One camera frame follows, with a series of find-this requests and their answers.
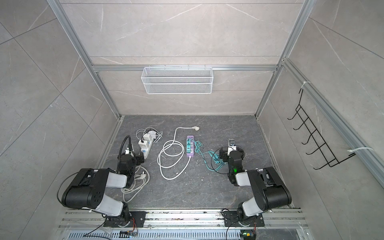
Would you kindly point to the white wire mesh basket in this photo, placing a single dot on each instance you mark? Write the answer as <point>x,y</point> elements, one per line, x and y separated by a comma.
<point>177,80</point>

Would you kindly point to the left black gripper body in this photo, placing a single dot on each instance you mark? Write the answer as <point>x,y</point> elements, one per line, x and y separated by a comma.
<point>134,163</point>

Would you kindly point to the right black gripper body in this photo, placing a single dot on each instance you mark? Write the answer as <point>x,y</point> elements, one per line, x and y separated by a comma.
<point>231,171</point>

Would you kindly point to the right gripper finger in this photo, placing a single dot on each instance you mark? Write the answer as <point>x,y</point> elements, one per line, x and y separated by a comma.
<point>224,149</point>
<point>223,155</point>

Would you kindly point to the white blue power strip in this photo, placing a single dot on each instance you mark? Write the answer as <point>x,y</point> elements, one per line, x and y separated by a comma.
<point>147,150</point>

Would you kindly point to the white square charger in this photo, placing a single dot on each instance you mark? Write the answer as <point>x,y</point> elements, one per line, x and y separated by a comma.
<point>143,144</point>

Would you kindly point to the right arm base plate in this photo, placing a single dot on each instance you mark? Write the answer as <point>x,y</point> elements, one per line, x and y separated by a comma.
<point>234,219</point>

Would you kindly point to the black wire hook rack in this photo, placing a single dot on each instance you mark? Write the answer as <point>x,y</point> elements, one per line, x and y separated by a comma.
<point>316,137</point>

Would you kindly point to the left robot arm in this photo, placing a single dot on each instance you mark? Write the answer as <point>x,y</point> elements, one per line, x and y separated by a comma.
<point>87,190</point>

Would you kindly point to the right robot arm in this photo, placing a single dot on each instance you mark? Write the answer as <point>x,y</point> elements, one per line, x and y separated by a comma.
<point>268,189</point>

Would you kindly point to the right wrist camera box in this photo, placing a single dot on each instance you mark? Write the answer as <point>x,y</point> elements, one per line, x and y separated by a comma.
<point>232,144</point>

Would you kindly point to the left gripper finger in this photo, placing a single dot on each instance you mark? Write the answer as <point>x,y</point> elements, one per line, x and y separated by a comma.
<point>140,156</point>
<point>140,161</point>

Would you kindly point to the purple power strip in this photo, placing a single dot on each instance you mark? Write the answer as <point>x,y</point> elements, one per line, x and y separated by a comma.
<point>188,149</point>

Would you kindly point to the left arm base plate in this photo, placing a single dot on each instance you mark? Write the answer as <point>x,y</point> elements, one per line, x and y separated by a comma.
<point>127,220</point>

